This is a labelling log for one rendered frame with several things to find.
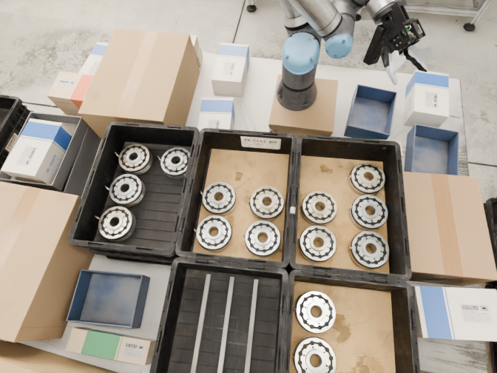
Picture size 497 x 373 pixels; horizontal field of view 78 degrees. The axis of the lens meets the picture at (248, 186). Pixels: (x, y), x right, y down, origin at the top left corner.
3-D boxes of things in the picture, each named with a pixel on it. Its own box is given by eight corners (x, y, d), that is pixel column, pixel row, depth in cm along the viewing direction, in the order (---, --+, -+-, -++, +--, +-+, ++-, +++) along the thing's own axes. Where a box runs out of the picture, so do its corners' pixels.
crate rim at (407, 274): (296, 138, 96) (297, 134, 93) (396, 145, 93) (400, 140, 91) (288, 269, 80) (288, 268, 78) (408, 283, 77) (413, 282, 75)
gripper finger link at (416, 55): (441, 63, 87) (418, 43, 85) (422, 74, 93) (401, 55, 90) (443, 55, 88) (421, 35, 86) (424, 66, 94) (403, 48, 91)
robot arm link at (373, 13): (360, 9, 89) (378, 5, 92) (367, 24, 89) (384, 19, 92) (380, -10, 82) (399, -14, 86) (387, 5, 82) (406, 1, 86)
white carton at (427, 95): (405, 85, 127) (416, 69, 119) (436, 89, 125) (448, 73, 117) (403, 125, 119) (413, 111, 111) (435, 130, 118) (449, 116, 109)
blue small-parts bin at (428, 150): (407, 134, 118) (415, 123, 111) (448, 142, 116) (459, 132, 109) (402, 180, 110) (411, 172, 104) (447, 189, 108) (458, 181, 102)
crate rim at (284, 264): (201, 131, 98) (200, 126, 96) (296, 138, 96) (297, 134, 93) (175, 257, 83) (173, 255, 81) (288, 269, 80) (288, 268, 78)
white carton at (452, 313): (407, 336, 83) (423, 337, 75) (400, 289, 88) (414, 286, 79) (485, 340, 82) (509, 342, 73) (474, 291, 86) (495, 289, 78)
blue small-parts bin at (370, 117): (353, 95, 126) (357, 83, 120) (390, 103, 124) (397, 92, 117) (343, 135, 119) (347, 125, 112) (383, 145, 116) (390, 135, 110)
